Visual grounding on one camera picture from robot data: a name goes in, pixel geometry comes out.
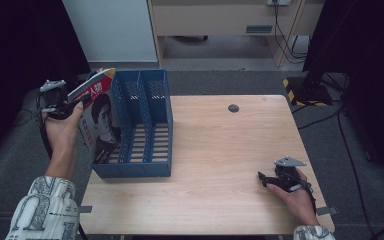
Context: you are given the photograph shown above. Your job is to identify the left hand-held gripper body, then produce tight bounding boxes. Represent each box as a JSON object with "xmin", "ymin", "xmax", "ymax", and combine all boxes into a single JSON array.
[{"xmin": 39, "ymin": 79, "xmax": 76, "ymax": 121}]

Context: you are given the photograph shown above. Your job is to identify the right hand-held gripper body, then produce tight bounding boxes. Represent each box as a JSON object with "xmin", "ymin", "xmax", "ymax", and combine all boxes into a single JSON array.
[{"xmin": 269, "ymin": 156, "xmax": 313, "ymax": 194}]

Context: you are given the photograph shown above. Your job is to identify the magazine with face cover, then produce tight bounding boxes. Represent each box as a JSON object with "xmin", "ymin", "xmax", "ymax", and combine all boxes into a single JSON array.
[{"xmin": 67, "ymin": 67, "xmax": 123, "ymax": 164}]

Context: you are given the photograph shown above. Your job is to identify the blue plastic file rack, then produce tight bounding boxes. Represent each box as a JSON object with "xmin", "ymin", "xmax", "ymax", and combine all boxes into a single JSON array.
[{"xmin": 91, "ymin": 68, "xmax": 175, "ymax": 180}]

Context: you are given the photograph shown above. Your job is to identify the person's right hand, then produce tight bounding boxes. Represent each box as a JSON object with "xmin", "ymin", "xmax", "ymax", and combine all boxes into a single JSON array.
[{"xmin": 267, "ymin": 168, "xmax": 320, "ymax": 227}]

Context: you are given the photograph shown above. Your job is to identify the person's left hand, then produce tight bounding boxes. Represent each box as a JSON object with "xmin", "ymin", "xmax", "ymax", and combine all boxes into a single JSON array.
[{"xmin": 42, "ymin": 100, "xmax": 85, "ymax": 158}]

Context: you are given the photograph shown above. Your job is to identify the black curtain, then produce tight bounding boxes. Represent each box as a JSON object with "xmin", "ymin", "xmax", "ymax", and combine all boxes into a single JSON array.
[
  {"xmin": 0, "ymin": 0, "xmax": 92, "ymax": 169},
  {"xmin": 301, "ymin": 0, "xmax": 384, "ymax": 192}
]

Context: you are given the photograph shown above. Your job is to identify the patterned right sleeve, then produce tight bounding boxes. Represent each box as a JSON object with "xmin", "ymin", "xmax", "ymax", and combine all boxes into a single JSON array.
[{"xmin": 293, "ymin": 224, "xmax": 336, "ymax": 240}]

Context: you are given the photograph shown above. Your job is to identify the white cabinet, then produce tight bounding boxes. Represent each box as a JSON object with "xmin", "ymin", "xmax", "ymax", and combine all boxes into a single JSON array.
[{"xmin": 62, "ymin": 0, "xmax": 159, "ymax": 64}]

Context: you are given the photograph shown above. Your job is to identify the stand base with striped tape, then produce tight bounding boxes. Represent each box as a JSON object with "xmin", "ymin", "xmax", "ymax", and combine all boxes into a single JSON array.
[{"xmin": 282, "ymin": 75, "xmax": 334, "ymax": 108}]

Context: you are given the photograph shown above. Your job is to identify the white power strip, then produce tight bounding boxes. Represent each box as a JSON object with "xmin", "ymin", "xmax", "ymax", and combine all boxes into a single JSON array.
[{"xmin": 266, "ymin": 0, "xmax": 293, "ymax": 7}]

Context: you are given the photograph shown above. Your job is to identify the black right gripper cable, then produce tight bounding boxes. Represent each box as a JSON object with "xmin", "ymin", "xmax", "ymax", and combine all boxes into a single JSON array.
[{"xmin": 298, "ymin": 179, "xmax": 318, "ymax": 214}]

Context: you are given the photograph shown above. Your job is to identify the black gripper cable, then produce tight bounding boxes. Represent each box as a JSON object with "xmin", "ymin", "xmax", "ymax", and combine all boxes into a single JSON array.
[
  {"xmin": 298, "ymin": 179, "xmax": 318, "ymax": 214},
  {"xmin": 37, "ymin": 93, "xmax": 54, "ymax": 159}
]

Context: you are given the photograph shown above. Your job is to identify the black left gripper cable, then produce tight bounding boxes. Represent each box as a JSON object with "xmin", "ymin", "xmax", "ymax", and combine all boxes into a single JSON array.
[{"xmin": 37, "ymin": 93, "xmax": 54, "ymax": 159}]

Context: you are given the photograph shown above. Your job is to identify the black floor cable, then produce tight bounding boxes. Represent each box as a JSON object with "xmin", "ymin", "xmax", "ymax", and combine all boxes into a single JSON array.
[{"xmin": 296, "ymin": 105, "xmax": 384, "ymax": 240}]

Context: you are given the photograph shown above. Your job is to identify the black hanging cables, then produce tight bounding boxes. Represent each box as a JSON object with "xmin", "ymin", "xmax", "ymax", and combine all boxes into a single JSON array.
[{"xmin": 272, "ymin": 3, "xmax": 310, "ymax": 65}]

